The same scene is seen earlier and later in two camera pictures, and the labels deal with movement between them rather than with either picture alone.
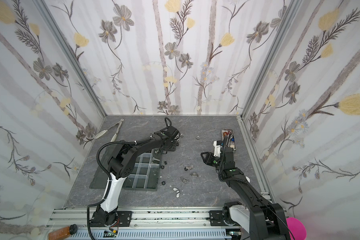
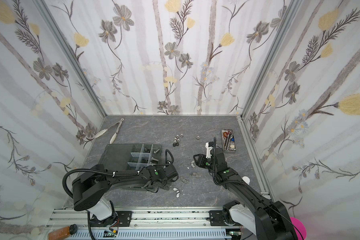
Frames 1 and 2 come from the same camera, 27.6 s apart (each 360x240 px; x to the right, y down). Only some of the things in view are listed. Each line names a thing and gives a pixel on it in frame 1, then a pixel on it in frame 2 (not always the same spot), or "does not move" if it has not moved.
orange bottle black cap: x=62 y=233 does not move
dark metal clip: x=194 y=174 does not move
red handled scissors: x=228 y=133 does not move
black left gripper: x=173 y=149 to x=168 y=187
